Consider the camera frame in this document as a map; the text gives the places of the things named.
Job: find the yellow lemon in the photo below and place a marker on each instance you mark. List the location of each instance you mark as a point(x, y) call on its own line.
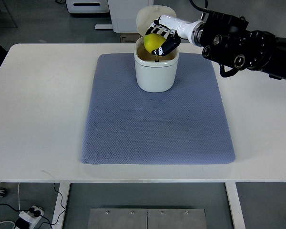
point(153, 41)

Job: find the white appliance with slot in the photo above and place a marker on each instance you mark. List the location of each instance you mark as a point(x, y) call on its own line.
point(87, 6)

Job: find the metal floor plate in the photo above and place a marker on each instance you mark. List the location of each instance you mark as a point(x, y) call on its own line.
point(146, 218)

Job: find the blue quilted mat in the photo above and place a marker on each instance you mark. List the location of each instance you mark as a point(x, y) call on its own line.
point(185, 125)

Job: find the white trash bin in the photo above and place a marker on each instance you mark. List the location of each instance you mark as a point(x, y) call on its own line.
point(153, 73)

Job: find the white cabinet base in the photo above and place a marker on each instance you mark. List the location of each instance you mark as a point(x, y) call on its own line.
point(123, 15)

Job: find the white table leg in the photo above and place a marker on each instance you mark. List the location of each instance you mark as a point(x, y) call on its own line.
point(62, 190)
point(235, 206)

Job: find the white table left leg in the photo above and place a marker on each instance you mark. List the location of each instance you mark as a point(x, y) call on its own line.
point(62, 190)

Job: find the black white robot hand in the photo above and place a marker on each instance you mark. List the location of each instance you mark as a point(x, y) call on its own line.
point(174, 30)

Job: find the white power strip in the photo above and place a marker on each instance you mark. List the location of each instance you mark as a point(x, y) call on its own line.
point(29, 219)

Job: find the white table right leg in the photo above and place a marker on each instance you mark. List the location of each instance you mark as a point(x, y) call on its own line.
point(235, 206)

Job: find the cardboard box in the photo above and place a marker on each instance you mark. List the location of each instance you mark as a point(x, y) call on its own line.
point(129, 37)

